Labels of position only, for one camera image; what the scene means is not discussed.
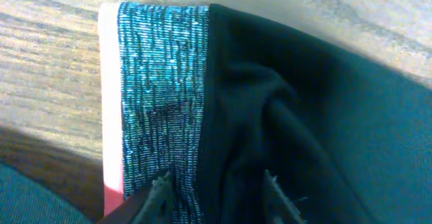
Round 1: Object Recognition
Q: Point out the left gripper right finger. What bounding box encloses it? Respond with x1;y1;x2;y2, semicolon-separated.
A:
263;169;307;224

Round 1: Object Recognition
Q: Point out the folded black garment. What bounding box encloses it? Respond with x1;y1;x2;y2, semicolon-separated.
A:
1;164;90;224

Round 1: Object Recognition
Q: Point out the black leggings red waistband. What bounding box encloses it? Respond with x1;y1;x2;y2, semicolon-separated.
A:
97;2;431;223

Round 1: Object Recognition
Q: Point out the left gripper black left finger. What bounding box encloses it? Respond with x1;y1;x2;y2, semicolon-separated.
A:
97;170;174;224

